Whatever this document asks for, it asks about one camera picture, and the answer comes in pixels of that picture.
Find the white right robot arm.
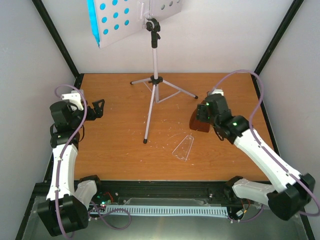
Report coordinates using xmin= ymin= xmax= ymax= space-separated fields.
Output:
xmin=195 ymin=89 xmax=316 ymax=221

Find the white slotted cable duct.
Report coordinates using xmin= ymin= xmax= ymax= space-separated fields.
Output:
xmin=99 ymin=205 xmax=228 ymax=218

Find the black enclosure frame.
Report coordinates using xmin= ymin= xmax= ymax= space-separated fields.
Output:
xmin=16 ymin=0 xmax=303 ymax=240

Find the blue music sheet folder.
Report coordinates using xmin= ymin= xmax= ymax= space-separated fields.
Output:
xmin=86 ymin=0 xmax=100 ymax=47

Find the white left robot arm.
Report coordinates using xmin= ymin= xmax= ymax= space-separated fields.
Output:
xmin=37 ymin=90 xmax=105 ymax=237

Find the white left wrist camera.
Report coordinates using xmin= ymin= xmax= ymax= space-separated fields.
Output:
xmin=61 ymin=90 xmax=84 ymax=111

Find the brown wooden metronome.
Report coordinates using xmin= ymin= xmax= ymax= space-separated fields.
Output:
xmin=189 ymin=110 xmax=210 ymax=133

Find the clear plastic metronome cover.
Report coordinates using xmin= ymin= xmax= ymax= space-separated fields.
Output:
xmin=172 ymin=135 xmax=194 ymax=162

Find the white tripod music stand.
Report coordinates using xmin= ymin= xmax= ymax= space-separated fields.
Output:
xmin=94 ymin=0 xmax=198 ymax=144

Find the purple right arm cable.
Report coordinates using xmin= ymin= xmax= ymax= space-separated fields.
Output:
xmin=212 ymin=69 xmax=320 ymax=216

